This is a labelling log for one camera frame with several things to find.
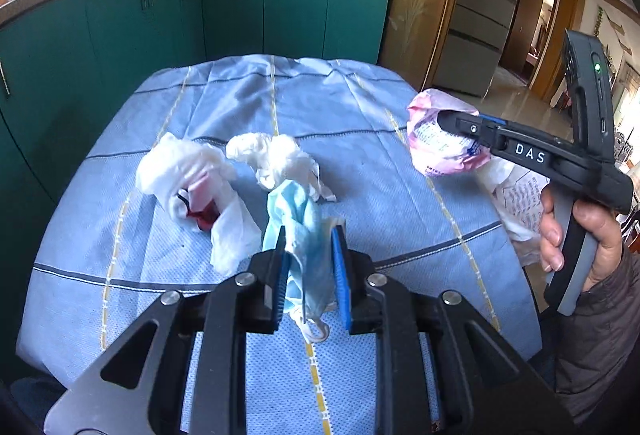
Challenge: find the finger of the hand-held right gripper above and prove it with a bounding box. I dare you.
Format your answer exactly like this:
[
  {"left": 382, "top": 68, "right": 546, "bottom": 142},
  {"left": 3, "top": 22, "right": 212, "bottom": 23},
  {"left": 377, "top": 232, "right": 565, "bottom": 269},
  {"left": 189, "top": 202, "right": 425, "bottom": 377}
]
[
  {"left": 476, "top": 114, "right": 516, "bottom": 132},
  {"left": 436, "top": 111, "right": 506, "bottom": 152}
]

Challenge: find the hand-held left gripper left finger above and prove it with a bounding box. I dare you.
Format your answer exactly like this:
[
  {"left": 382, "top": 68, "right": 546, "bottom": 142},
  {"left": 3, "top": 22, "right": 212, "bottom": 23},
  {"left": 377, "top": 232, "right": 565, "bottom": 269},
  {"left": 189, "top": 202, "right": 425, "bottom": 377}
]
[{"left": 42, "top": 225, "right": 292, "bottom": 435}]

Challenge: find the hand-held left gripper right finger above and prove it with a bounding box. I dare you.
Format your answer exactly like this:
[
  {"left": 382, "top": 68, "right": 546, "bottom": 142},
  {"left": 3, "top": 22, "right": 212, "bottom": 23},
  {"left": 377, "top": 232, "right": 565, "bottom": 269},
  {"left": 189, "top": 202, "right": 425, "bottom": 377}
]
[{"left": 330, "top": 224, "right": 576, "bottom": 435}]

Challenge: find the pink printed packet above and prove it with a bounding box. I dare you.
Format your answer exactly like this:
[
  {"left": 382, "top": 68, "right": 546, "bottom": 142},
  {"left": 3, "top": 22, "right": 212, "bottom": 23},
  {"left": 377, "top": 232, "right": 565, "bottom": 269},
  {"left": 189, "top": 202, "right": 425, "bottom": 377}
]
[{"left": 406, "top": 88, "right": 493, "bottom": 178}]

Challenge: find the blue face mask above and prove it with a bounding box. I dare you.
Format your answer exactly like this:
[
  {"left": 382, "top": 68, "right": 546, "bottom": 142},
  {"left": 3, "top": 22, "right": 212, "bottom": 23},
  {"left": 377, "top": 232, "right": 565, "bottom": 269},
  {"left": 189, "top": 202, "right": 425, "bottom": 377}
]
[{"left": 262, "top": 180, "right": 346, "bottom": 347}]

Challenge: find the white printed plastic bag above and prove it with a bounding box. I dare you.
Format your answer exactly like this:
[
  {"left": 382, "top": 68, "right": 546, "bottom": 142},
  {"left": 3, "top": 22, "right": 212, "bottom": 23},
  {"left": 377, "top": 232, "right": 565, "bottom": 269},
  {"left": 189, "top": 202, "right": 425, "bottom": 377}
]
[{"left": 475, "top": 160, "right": 551, "bottom": 266}]

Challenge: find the person's right forearm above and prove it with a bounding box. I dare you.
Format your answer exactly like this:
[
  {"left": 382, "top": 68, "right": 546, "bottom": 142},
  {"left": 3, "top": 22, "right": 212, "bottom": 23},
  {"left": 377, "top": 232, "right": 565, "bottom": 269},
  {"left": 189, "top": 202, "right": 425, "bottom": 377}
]
[{"left": 540, "top": 235, "right": 640, "bottom": 427}]

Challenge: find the person's right hand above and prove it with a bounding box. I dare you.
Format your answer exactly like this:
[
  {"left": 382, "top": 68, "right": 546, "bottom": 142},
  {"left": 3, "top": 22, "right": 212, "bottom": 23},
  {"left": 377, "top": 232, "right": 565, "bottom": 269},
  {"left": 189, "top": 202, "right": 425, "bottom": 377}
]
[{"left": 539, "top": 187, "right": 637, "bottom": 289}]

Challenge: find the brown wooden door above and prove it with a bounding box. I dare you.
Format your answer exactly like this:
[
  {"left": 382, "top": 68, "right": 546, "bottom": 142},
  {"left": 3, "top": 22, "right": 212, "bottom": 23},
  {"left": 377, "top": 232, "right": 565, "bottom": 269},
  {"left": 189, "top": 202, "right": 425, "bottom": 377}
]
[{"left": 500, "top": 0, "right": 561, "bottom": 86}]

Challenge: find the small red wrapper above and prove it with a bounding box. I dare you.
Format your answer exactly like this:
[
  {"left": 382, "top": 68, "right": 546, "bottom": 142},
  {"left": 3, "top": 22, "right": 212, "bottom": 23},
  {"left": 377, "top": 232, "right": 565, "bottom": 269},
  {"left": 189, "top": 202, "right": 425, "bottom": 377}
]
[{"left": 172, "top": 185, "right": 223, "bottom": 232}]

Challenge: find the grey refrigerator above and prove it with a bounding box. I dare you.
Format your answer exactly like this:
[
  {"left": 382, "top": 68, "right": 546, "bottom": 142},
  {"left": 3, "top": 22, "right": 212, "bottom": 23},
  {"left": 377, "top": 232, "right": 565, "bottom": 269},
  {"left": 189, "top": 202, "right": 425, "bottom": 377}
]
[{"left": 432, "top": 0, "right": 526, "bottom": 98}]

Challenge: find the blue checked tablecloth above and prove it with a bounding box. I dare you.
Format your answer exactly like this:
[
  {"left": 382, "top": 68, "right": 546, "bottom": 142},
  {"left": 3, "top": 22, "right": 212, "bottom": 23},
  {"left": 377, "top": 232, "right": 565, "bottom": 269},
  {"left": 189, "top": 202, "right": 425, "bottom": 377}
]
[{"left": 15, "top": 55, "right": 546, "bottom": 435}]

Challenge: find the crumpled white tissue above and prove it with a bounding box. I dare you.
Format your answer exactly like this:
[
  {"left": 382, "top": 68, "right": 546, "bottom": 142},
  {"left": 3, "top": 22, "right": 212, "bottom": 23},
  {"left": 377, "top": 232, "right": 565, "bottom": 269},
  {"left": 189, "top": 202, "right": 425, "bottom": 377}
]
[
  {"left": 226, "top": 132, "right": 338, "bottom": 204},
  {"left": 135, "top": 133, "right": 262, "bottom": 273}
]

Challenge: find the wood framed glass door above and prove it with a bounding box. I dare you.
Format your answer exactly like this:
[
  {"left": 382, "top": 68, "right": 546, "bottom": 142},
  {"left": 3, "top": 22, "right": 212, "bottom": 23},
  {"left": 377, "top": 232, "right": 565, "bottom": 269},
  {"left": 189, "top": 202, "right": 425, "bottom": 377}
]
[{"left": 372, "top": 0, "right": 468, "bottom": 90}]

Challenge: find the teal base cabinet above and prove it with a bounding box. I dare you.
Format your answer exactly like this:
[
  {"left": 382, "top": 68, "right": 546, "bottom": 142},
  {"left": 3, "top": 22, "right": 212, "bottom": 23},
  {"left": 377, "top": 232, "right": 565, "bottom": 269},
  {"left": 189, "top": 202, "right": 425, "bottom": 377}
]
[
  {"left": 200, "top": 0, "right": 393, "bottom": 66},
  {"left": 0, "top": 0, "right": 207, "bottom": 236}
]

